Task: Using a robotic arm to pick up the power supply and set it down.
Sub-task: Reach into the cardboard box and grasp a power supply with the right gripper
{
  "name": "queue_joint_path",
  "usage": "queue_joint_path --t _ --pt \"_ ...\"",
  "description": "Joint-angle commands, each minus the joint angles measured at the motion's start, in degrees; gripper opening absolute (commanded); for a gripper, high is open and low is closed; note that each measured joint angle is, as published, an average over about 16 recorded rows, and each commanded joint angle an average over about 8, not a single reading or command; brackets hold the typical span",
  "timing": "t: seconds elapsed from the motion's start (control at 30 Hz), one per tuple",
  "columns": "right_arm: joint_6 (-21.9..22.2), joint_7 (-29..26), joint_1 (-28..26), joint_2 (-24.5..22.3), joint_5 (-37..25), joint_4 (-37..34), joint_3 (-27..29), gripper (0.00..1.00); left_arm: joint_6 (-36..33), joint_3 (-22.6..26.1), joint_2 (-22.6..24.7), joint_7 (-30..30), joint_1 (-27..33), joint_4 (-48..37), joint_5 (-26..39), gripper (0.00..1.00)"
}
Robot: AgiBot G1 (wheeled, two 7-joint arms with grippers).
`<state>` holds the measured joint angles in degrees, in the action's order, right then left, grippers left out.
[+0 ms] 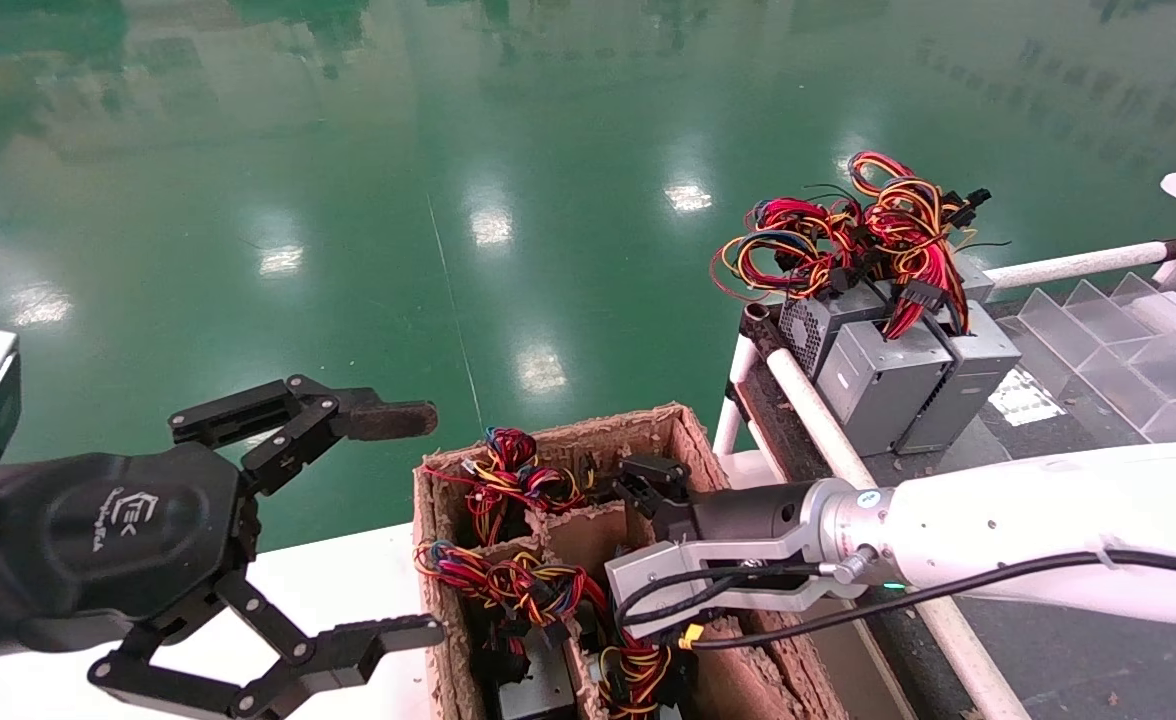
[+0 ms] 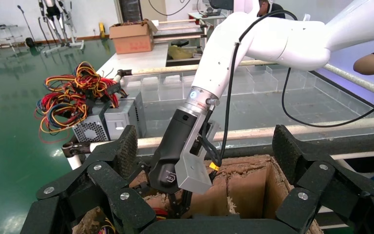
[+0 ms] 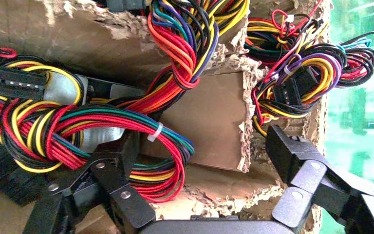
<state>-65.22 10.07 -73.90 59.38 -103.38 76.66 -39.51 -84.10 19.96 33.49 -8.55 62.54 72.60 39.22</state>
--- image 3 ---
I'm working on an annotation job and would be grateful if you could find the right colourful wire harness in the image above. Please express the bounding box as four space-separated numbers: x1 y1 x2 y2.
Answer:
243 0 374 138

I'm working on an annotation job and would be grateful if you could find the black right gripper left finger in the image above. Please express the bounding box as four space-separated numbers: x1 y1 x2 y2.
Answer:
22 129 157 234

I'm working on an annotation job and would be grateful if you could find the grey power supply with cables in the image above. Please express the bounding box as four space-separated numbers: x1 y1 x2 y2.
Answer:
0 46 195 205

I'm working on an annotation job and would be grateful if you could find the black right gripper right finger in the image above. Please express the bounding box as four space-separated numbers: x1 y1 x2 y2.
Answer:
266 125 374 234

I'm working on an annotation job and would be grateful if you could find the torn cardboard divider box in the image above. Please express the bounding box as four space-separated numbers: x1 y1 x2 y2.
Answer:
0 0 335 234

